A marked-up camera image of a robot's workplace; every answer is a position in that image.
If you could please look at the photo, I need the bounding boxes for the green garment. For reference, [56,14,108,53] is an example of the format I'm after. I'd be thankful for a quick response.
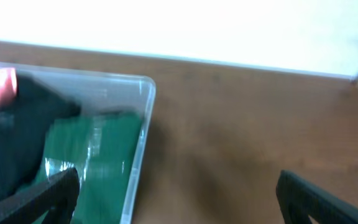
[32,111,143,223]

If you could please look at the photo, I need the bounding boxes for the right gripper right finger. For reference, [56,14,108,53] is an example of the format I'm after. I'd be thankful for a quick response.
[276,170,358,224]

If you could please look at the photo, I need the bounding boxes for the black garment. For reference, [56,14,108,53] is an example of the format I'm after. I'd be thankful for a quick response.
[0,76,81,201]

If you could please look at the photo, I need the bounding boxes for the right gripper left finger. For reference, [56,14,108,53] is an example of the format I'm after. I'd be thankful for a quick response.
[0,167,80,223]

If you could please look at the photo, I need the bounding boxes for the clear plastic storage bin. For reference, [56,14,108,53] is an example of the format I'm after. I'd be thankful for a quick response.
[12,64,155,224]

